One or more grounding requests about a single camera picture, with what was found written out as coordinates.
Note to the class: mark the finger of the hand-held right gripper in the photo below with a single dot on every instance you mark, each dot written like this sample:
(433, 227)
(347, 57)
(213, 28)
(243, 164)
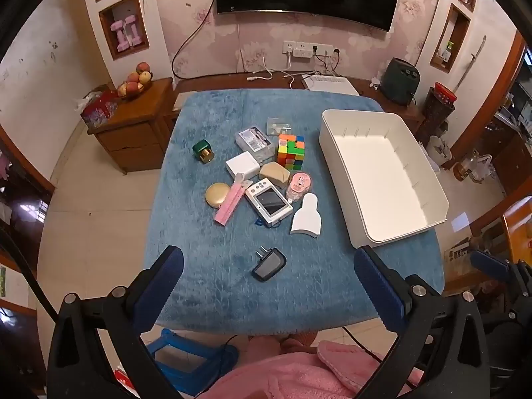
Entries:
(490, 267)

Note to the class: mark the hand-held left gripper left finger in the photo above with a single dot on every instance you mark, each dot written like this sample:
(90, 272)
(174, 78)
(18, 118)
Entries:
(172, 268)

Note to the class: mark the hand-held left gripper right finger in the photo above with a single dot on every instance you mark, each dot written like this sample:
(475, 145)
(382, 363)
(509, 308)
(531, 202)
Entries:
(374, 284)

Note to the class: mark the gold round compact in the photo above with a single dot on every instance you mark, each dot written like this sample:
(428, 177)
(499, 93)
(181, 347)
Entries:
(218, 194)

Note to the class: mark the pink comb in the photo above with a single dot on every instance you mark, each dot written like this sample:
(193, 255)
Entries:
(230, 203)

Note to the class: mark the white scraper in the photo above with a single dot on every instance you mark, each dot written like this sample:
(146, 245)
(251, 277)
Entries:
(307, 216)

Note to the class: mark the black charger plug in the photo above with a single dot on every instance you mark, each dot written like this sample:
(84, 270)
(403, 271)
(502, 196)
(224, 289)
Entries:
(270, 267)

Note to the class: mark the white plastic storage box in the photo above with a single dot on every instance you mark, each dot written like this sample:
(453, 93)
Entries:
(374, 174)

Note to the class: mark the white digital camera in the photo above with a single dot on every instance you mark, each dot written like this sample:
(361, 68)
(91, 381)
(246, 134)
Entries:
(268, 201)

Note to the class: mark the green bottle with gold cap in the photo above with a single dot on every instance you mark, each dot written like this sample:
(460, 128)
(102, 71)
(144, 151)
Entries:
(201, 148)

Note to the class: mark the white square box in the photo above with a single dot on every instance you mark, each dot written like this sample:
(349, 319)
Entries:
(242, 164)

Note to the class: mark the beige box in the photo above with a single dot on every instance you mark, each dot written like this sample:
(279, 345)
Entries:
(274, 173)

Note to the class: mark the cardboard box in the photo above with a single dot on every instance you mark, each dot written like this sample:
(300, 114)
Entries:
(459, 251)

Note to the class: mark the blue fleece blanket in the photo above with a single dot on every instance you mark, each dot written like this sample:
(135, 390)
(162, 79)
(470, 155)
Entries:
(216, 266)

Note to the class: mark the blue plastic stool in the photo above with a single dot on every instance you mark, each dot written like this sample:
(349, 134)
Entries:
(183, 353)

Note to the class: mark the clear plastic bag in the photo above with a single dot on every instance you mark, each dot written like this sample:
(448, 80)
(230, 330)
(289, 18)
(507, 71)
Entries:
(482, 168)

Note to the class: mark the gold lidded jar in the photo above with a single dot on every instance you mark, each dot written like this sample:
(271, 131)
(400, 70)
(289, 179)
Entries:
(462, 171)

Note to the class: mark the white waste bin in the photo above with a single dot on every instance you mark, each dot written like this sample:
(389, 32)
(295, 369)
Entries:
(438, 151)

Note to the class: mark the pink correction tape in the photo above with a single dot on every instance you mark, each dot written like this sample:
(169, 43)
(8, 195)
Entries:
(299, 183)

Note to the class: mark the pink fleece robe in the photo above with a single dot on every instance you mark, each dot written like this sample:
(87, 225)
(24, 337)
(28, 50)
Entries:
(282, 374)

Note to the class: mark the wooden cabinet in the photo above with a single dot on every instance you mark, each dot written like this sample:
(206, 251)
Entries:
(133, 133)

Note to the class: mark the clear labelled plastic box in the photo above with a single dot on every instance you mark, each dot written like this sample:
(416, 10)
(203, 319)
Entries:
(253, 139)

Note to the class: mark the multicoloured puzzle cube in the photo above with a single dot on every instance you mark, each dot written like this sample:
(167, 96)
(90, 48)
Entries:
(291, 151)

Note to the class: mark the dark wicker basket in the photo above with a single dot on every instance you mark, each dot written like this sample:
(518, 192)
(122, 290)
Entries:
(434, 116)

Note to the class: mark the red tissue box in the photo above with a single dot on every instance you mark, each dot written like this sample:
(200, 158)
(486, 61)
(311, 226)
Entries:
(97, 110)

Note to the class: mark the small clear plastic case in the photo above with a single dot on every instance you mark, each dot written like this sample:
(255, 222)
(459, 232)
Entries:
(278, 126)

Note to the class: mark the red round lid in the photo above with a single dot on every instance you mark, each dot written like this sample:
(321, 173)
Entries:
(445, 91)

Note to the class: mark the bowl of fruit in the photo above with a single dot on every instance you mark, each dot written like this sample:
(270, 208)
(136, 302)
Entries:
(135, 81)

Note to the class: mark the low wooden television stand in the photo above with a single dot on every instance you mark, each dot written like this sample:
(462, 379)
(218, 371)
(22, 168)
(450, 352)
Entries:
(374, 91)

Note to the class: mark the dark green appliance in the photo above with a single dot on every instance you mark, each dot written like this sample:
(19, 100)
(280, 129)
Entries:
(399, 83)

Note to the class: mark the sheathed sword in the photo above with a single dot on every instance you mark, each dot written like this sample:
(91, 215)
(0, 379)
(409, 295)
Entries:
(469, 64)

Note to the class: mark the white flat router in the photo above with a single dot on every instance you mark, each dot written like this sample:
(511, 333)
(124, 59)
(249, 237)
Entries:
(332, 84)

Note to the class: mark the small green white bottle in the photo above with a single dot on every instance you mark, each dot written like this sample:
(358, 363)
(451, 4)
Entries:
(449, 52)

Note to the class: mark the pink dumbbell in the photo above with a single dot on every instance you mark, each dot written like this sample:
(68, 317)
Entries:
(134, 31)
(118, 37)

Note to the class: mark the white power strip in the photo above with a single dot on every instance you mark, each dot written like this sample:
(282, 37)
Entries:
(302, 53)
(322, 48)

